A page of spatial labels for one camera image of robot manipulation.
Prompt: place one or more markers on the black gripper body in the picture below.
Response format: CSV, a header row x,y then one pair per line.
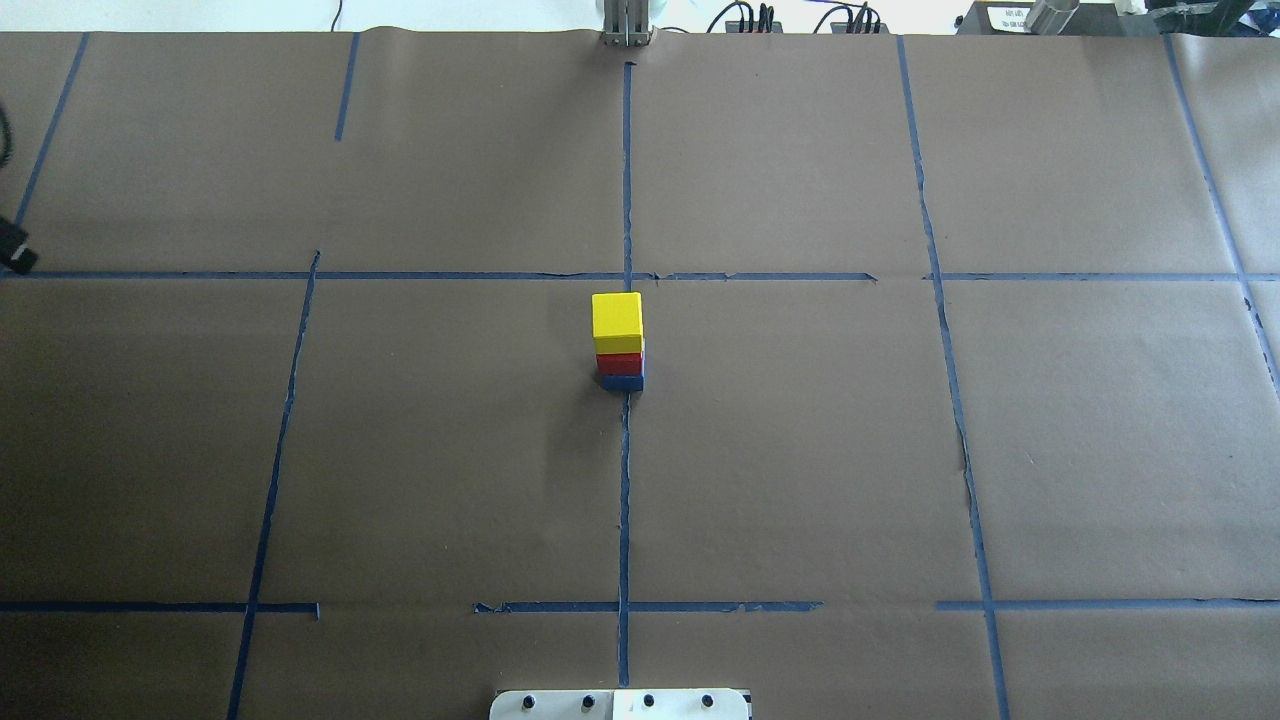
x,y
24,261

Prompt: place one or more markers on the red wooden cube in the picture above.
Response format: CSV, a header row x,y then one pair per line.
x,y
630,363

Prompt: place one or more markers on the yellow wooden cube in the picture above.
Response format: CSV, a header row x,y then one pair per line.
x,y
617,325

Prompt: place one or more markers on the blue wooden cube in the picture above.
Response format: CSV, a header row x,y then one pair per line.
x,y
617,383

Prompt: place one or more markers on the black power strip left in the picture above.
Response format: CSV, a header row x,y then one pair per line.
x,y
746,18

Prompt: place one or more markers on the black power strip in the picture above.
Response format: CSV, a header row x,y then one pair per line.
x,y
850,18
746,18

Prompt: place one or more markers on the black power strip right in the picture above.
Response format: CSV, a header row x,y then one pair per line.
x,y
850,18

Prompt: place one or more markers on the aluminium camera post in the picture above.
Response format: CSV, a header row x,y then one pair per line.
x,y
626,23

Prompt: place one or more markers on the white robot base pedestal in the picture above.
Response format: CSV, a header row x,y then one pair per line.
x,y
623,703

